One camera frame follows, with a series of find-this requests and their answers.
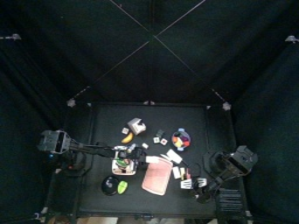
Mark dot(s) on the white toy rice block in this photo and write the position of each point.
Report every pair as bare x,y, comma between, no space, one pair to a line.
152,159

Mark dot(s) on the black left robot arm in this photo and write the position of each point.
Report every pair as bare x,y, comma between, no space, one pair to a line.
90,149

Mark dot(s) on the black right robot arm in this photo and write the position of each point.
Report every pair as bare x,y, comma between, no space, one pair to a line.
234,164

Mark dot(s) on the pink red toy stick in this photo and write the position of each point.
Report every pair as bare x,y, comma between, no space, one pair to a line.
188,174

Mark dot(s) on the small plain white cube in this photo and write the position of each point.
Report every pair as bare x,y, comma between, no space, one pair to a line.
144,145

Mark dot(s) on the green toy vegetable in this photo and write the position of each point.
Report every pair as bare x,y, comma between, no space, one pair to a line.
122,162

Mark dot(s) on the pale yellow toy stick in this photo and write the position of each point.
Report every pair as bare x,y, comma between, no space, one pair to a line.
182,172

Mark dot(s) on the white toy stick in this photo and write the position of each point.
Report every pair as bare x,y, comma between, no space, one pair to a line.
176,172

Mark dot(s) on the yellow toy banana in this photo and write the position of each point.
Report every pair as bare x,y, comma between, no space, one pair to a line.
127,138

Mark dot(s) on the white square tray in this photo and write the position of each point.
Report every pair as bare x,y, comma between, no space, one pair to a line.
123,169

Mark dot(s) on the pink cutting board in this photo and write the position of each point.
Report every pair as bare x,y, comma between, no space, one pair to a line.
156,176

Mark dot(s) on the white cube green print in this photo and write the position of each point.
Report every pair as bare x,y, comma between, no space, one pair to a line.
156,140

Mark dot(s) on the white cube red print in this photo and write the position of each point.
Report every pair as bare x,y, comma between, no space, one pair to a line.
163,142

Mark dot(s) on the white flat card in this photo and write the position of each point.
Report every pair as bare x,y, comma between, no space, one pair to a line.
174,156

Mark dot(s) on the small white printed cube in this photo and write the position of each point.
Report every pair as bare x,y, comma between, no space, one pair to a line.
126,131

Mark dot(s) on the small dark grey block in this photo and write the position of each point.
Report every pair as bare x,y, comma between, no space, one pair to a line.
159,133

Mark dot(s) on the yellow toy piece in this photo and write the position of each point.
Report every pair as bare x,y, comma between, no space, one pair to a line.
179,143

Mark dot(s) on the orange toy piece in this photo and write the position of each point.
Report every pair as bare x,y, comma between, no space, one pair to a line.
175,139

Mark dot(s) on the lime green toy piece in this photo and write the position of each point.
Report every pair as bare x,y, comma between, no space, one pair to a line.
123,187

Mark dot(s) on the red toy piece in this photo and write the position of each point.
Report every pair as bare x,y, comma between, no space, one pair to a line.
186,143

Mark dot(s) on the black round plate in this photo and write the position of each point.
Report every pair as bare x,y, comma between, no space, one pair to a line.
110,185

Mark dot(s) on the grey frame corner connector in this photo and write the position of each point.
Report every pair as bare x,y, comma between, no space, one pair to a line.
148,102
226,106
71,102
14,37
291,38

